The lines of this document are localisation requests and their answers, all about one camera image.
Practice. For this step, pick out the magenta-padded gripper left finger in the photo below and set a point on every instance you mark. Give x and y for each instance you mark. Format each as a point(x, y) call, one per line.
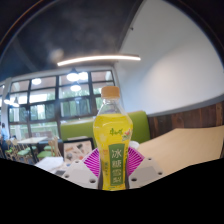
point(80, 174)

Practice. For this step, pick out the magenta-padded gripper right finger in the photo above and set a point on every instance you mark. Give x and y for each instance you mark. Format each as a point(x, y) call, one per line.
point(146, 171)

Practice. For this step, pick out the yellow drink bottle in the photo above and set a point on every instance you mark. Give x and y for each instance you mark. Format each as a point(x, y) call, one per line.
point(112, 133)

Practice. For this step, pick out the small dark box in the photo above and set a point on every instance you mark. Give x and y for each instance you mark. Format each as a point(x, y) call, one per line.
point(60, 173)

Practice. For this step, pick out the black-framed picture tablet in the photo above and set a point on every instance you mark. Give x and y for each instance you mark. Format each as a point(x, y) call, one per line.
point(77, 150)

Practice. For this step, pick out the white paper sheets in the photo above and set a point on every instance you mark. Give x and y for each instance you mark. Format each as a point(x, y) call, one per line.
point(48, 163)

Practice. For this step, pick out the green upholstered bench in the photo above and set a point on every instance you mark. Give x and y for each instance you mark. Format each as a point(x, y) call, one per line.
point(76, 130)

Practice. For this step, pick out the wooden dining table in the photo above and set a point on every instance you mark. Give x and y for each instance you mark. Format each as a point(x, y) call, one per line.
point(31, 140)

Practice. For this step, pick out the group of wooden green-seat chairs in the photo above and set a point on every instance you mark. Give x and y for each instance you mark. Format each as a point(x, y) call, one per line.
point(23, 152)

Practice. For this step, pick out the group of pendant lamps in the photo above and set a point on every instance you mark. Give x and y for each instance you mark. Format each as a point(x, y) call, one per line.
point(72, 76)

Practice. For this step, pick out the curved linear ceiling light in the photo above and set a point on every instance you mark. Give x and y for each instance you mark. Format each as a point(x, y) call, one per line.
point(98, 59)

